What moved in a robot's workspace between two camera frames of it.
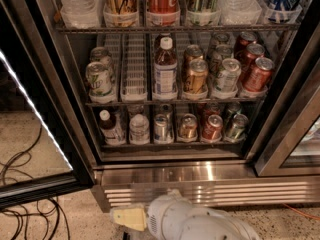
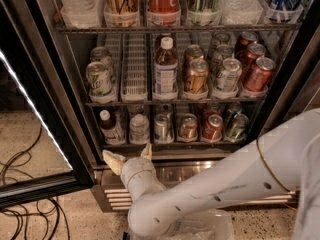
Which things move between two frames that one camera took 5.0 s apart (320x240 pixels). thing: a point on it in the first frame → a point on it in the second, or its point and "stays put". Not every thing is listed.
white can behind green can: x=101 y=54 stays put
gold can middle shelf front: x=196 y=78 stays put
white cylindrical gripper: x=165 y=215 → x=132 y=168
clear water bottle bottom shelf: x=139 y=129 stays put
